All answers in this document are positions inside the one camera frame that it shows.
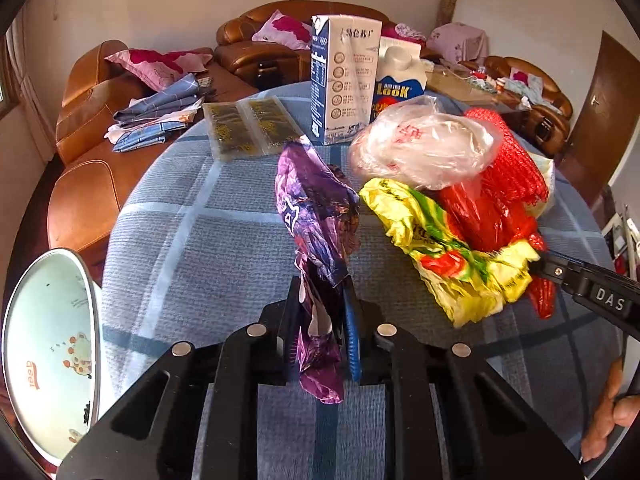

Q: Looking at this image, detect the blue plaid tablecloth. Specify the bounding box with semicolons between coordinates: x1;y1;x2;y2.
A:
100;122;620;479

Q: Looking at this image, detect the red foam mesh net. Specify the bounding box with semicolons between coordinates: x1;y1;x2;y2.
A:
464;107;549;206

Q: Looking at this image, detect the pink pillow left on sofa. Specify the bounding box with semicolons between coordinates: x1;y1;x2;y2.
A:
252;10;312;51

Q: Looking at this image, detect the pink pillow right on sofa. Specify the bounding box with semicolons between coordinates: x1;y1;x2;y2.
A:
382;23;427;46

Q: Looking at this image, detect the pale yellow plastic bag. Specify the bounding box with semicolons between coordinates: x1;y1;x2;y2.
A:
526;152;555;219

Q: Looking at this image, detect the folded blue plaid bedding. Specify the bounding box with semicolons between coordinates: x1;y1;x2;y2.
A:
104;74;203;153

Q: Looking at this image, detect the brown wooden door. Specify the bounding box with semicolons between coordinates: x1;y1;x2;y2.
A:
559;32;639;205

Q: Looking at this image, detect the blue Look milk carton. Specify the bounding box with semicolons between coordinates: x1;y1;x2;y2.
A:
371;37;426;120

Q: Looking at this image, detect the beige curtain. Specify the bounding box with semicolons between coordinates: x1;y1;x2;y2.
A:
6;9;55;165

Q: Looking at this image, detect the clear plastic bag red print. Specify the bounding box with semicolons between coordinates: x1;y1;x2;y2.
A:
349;96;503;191

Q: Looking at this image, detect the yellow green snack bag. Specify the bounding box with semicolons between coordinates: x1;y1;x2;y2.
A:
359;178;540;328

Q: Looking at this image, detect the pink cloth covered object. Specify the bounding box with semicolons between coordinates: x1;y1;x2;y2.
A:
426;23;489;64

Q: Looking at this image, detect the pink pillow on chaise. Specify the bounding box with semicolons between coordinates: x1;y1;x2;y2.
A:
105;49;213;91

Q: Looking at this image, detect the light blue trash bin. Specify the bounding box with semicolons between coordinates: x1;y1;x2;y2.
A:
1;248;102;466

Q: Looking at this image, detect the wooden coffee table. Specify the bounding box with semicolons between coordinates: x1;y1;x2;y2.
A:
426;64;529;114

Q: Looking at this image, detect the tall blue white milk carton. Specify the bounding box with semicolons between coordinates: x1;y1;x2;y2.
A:
310;14;382;145

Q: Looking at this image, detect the pink pillow on sofa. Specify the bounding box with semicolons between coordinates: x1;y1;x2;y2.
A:
252;10;312;51
382;23;427;46

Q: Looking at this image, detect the purple snack wrapper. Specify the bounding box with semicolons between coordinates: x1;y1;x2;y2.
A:
274;136;359;405

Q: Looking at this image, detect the person's right hand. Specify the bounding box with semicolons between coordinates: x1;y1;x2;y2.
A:
580;358;640;462

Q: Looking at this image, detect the brown leather armchair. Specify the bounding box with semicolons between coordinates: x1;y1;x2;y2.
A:
484;55;573;158

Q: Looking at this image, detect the brown leather long sofa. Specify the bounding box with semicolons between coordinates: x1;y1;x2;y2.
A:
214;0;437;90

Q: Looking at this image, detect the flat gold black packet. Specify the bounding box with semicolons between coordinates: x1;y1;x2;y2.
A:
203;96;304;162

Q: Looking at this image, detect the orange leather chaise sofa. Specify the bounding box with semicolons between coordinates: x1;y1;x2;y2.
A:
47;39;256;270

